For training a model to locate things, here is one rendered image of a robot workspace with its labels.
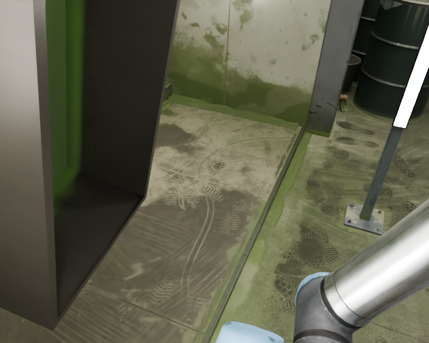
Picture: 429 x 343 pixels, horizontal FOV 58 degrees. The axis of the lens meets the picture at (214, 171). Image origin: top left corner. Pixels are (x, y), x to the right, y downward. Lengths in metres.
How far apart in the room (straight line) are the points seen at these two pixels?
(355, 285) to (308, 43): 2.25
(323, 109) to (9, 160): 2.36
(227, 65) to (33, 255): 2.25
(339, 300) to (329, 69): 2.25
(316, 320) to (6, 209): 0.64
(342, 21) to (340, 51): 0.18
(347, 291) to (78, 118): 1.14
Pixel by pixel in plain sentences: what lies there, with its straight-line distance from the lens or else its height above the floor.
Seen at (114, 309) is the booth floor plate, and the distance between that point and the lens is 1.74.
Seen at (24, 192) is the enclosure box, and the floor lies 0.97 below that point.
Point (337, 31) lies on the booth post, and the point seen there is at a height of 0.75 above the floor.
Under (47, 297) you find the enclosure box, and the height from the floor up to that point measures 0.62.
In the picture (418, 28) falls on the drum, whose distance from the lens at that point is 3.15.
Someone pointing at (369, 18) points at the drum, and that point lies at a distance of 3.77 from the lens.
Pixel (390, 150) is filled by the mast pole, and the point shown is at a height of 0.47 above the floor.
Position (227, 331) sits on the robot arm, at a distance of 0.58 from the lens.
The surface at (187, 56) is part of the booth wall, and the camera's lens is 3.05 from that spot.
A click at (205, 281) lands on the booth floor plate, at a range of 1.79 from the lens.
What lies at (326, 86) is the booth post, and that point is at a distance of 2.80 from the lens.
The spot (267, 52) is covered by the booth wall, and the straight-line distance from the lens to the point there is 2.81.
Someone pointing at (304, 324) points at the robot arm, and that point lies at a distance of 0.66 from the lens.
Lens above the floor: 1.46
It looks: 37 degrees down
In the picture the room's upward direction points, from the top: 3 degrees clockwise
